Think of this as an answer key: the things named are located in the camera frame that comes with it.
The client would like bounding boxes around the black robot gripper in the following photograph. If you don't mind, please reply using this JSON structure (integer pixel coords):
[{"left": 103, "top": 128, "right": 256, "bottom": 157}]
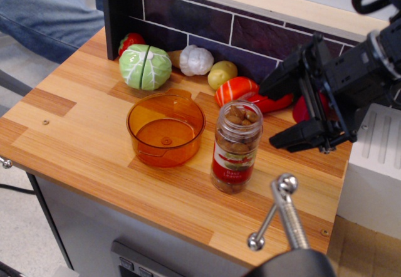
[{"left": 259, "top": 32, "right": 381, "bottom": 153}]

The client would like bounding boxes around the clear almond jar red label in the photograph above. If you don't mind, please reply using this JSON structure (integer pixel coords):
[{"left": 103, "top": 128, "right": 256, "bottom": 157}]
[{"left": 211, "top": 100, "right": 263, "bottom": 194}]

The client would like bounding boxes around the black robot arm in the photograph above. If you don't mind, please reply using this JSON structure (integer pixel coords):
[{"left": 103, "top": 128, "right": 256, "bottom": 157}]
[{"left": 259, "top": 14, "right": 400, "bottom": 153}]

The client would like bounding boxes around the orange transparent plastic pot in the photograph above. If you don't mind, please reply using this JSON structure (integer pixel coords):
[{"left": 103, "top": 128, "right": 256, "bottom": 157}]
[{"left": 126, "top": 88, "right": 206, "bottom": 168}]

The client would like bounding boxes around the red toy chili pepper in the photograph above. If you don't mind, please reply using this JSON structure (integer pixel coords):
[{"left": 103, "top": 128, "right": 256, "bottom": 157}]
[{"left": 248, "top": 93, "right": 294, "bottom": 113}]

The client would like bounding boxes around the orange toy salmon slice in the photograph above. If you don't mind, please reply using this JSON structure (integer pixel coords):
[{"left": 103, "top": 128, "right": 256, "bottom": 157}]
[{"left": 214, "top": 76, "right": 259, "bottom": 107}]

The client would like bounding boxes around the yellow toy potato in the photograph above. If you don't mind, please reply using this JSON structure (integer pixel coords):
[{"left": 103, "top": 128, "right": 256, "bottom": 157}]
[{"left": 207, "top": 61, "right": 238, "bottom": 90}]

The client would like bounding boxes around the white toy sink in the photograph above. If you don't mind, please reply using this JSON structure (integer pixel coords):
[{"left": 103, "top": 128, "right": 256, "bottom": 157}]
[{"left": 337, "top": 104, "right": 400, "bottom": 239}]

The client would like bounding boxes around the white toy garlic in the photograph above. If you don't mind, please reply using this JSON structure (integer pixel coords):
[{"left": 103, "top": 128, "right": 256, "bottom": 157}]
[{"left": 167, "top": 44, "right": 214, "bottom": 76}]

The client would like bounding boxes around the green toy cabbage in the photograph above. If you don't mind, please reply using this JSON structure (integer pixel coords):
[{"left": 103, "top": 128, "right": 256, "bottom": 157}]
[{"left": 119, "top": 44, "right": 172, "bottom": 91}]

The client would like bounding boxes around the red toy strawberry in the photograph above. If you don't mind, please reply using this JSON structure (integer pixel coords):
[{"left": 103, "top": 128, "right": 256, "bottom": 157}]
[{"left": 118, "top": 33, "right": 146, "bottom": 56}]

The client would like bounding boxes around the grey toy stove cabinet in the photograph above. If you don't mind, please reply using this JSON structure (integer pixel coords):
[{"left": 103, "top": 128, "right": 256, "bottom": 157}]
[{"left": 28, "top": 174, "right": 247, "bottom": 276}]

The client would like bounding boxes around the person leg in jeans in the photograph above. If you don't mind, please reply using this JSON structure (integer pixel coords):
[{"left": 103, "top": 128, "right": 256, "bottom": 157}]
[{"left": 1, "top": 0, "right": 105, "bottom": 64}]

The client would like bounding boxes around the metal clamp screw handle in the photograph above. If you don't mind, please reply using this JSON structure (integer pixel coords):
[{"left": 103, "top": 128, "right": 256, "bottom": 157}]
[{"left": 247, "top": 173, "right": 310, "bottom": 251}]

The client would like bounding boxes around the black cable on floor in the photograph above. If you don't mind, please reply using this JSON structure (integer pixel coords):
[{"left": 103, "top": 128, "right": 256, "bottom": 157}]
[{"left": 0, "top": 183, "right": 35, "bottom": 196}]

